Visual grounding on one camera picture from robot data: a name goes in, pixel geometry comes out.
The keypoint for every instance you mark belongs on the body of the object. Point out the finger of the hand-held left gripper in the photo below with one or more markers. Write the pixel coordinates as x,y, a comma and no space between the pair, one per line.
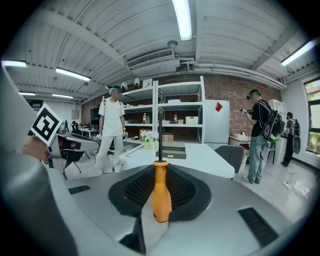
80,142

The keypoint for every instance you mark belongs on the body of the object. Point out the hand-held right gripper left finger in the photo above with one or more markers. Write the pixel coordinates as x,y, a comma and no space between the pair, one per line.
95,200

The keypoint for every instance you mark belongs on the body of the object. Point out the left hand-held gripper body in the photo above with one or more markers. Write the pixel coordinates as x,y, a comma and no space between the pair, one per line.
46,123

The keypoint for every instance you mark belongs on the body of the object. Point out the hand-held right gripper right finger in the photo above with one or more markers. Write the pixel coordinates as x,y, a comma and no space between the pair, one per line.
225,200

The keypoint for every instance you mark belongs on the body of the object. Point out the grey gift box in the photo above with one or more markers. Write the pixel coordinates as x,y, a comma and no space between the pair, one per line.
175,150

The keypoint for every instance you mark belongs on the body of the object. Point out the cardboard box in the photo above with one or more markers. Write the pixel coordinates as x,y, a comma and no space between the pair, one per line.
168,137

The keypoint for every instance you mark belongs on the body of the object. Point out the pale storage bin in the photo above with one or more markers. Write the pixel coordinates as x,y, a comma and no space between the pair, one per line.
191,120

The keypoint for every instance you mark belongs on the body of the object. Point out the white box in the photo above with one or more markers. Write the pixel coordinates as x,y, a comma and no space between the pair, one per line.
147,83

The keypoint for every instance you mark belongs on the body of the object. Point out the flat pale box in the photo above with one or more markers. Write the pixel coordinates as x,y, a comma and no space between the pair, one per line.
174,101

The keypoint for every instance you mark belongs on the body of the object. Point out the ceiling tube light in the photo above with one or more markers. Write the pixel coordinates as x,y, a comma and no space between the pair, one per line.
62,96
27,94
72,74
297,53
182,17
14,63

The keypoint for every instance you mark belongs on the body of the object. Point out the grey chair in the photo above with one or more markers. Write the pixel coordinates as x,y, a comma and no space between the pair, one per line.
230,156

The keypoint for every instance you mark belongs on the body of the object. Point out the white power strip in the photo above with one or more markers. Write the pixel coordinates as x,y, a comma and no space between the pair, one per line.
287,185

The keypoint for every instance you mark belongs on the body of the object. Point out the plastic bottle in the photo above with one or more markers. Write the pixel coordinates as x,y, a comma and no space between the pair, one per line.
175,118
144,118

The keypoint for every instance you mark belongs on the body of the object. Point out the white metal shelf unit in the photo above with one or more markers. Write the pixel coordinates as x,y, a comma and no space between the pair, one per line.
180,106
140,107

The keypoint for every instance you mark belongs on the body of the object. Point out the pink artificial flower bouquet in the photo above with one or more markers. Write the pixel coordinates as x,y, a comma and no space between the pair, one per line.
149,135

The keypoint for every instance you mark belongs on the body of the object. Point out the pale flower pot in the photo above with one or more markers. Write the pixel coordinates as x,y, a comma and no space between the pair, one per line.
150,145

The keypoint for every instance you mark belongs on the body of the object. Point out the white spotlight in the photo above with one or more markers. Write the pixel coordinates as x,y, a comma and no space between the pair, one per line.
124,86
136,82

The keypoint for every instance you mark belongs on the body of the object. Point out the white fridge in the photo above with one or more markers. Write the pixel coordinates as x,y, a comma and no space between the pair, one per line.
217,125

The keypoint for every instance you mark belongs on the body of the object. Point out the red tag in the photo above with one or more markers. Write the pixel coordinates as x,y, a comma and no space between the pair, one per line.
219,106

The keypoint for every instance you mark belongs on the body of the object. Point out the ceiling air conditioner vent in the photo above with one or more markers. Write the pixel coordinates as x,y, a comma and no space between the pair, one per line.
152,60

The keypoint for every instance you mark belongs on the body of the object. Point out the window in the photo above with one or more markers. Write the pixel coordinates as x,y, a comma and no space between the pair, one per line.
313,117

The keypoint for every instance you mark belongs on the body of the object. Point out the round ceiling smoke detector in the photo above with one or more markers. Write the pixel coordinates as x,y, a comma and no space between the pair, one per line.
172,43

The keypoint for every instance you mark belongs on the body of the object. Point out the grey wall box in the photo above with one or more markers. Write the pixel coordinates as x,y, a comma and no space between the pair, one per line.
75,113

